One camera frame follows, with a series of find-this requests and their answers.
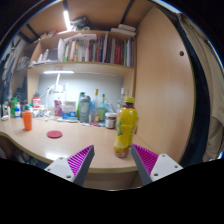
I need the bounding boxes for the white pill bottle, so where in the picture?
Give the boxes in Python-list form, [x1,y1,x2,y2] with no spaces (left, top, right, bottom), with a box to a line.
[38,104,46,117]

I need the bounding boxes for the white bar desk lamp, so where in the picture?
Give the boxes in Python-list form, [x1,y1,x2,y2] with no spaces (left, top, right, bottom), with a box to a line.
[42,69,76,94]

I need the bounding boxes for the ceiling tube light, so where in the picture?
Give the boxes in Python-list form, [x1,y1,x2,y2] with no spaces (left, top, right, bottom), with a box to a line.
[62,9,72,32]

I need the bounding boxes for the red round coaster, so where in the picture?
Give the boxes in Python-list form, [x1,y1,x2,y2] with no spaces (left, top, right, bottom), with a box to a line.
[46,130,63,139]

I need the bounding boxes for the tall clear glass bottle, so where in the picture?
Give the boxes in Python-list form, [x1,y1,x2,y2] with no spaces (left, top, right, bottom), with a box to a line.
[116,87,126,114]

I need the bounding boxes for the small green glass bottle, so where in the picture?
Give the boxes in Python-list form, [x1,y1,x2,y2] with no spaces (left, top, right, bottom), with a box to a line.
[98,93,107,123]

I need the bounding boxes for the yellow drink bottle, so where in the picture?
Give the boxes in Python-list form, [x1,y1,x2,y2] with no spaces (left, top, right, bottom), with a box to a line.
[113,96,139,159]

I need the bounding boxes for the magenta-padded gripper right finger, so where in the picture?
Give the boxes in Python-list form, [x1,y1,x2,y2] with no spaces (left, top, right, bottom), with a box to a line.
[130,143,184,186]

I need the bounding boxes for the blue and white box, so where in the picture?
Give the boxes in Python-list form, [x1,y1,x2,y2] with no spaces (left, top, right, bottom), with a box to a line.
[61,100,78,120]

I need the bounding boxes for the white bottle with blue label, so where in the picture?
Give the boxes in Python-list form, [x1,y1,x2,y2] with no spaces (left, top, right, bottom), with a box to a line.
[14,102,22,118]

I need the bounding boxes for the brown jar with white lid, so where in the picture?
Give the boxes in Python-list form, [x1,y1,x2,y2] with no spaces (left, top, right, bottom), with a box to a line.
[104,112,118,130]

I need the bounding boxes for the white squeeze tube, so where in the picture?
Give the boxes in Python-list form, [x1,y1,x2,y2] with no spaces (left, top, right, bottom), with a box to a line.
[80,122,105,128]

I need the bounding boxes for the hanging dark clothes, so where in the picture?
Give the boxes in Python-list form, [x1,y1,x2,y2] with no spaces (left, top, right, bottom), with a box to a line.
[0,49,16,104]

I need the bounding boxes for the orange plastic cup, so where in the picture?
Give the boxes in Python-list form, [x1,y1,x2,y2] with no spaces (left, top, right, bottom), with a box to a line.
[21,111,33,132]

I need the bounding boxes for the green canister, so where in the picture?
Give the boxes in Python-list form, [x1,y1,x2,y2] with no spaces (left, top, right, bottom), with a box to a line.
[9,97,18,118]

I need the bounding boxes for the red and white canister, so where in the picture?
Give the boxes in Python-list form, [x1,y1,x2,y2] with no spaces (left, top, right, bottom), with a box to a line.
[32,96,42,111]

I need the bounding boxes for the pink packet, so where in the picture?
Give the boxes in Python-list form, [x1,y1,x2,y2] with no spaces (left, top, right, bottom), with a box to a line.
[53,99,64,118]

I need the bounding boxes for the clear bottle with yellow cap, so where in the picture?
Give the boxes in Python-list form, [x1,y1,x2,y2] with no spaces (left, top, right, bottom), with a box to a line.
[90,88,100,124]

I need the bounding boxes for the wooden shelf unit with books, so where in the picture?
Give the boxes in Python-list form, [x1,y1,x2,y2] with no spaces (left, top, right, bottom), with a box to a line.
[14,23,138,79]

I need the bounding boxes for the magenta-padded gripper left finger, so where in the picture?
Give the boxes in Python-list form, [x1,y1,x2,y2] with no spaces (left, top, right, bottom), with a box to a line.
[44,144,96,187]

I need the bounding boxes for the grey shaker bottle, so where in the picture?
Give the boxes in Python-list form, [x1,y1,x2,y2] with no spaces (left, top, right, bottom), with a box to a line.
[78,95,92,124]

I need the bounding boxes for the beige curtain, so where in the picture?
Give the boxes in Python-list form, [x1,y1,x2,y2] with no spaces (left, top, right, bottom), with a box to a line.
[199,29,224,162]

